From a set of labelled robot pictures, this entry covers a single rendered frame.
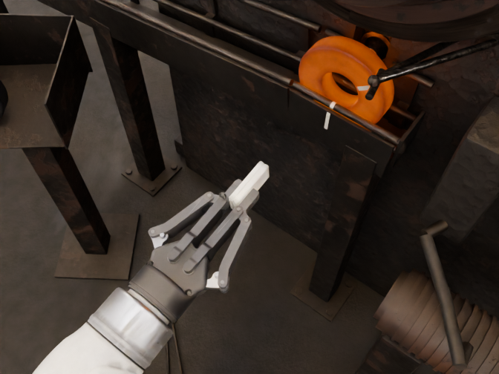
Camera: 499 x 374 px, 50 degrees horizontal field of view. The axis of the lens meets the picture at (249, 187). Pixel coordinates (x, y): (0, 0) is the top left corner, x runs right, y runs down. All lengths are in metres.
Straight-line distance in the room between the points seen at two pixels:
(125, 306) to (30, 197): 1.10
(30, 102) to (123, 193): 0.63
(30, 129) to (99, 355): 0.52
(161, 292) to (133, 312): 0.04
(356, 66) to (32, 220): 1.13
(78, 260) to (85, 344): 0.92
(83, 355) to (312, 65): 0.52
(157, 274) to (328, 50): 0.40
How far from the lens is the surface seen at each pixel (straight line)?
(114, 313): 0.64
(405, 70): 0.67
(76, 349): 0.64
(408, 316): 0.92
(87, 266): 1.54
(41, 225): 1.65
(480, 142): 0.76
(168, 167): 1.65
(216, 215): 0.70
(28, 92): 1.10
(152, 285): 0.65
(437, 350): 0.93
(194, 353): 1.41
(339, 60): 0.81
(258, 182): 0.72
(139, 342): 0.64
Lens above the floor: 1.36
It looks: 58 degrees down
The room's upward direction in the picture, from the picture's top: straight up
